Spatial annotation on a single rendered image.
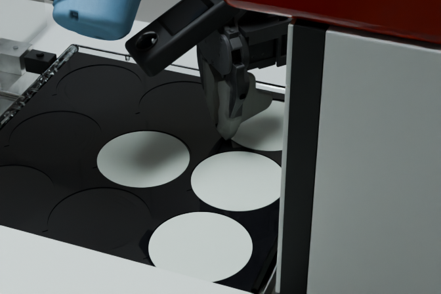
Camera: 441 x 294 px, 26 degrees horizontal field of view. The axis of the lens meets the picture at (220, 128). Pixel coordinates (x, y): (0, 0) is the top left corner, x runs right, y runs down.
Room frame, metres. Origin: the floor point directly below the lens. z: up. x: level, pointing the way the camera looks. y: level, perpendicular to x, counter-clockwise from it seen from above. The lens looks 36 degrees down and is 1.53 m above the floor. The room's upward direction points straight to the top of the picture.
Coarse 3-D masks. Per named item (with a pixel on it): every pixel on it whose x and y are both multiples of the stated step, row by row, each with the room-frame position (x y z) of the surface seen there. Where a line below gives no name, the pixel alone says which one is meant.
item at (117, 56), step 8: (80, 48) 1.04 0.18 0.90; (88, 48) 1.04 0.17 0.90; (96, 48) 1.04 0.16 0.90; (104, 56) 1.03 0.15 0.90; (112, 56) 1.03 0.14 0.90; (120, 56) 1.02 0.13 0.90; (128, 56) 1.02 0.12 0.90; (176, 64) 1.00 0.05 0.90; (184, 72) 0.99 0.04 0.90; (192, 72) 0.99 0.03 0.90; (256, 80) 0.97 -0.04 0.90; (264, 88) 0.95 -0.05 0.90; (272, 88) 0.95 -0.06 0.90; (280, 88) 0.95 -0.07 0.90
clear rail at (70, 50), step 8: (72, 48) 1.04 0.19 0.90; (64, 56) 1.02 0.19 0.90; (56, 64) 1.00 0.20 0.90; (48, 72) 0.98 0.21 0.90; (40, 80) 0.97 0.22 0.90; (48, 80) 0.98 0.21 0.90; (32, 88) 0.95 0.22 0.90; (40, 88) 0.96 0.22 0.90; (24, 96) 0.93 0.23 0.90; (32, 96) 0.94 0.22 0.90; (16, 104) 0.92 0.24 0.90; (24, 104) 0.92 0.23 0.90; (8, 112) 0.90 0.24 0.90; (16, 112) 0.91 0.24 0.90; (8, 120) 0.89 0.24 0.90; (0, 128) 0.87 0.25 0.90
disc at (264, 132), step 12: (276, 108) 0.91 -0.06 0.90; (252, 120) 0.89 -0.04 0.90; (264, 120) 0.89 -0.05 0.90; (276, 120) 0.89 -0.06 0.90; (240, 132) 0.86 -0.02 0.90; (252, 132) 0.86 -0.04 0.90; (264, 132) 0.86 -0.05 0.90; (276, 132) 0.86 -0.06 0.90; (240, 144) 0.84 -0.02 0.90; (252, 144) 0.84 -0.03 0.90; (264, 144) 0.84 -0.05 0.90; (276, 144) 0.84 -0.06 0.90
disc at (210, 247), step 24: (192, 216) 0.72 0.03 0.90; (216, 216) 0.72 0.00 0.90; (168, 240) 0.69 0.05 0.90; (192, 240) 0.69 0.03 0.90; (216, 240) 0.69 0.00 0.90; (240, 240) 0.69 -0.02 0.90; (168, 264) 0.65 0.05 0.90; (192, 264) 0.65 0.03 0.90; (216, 264) 0.65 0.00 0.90; (240, 264) 0.65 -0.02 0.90
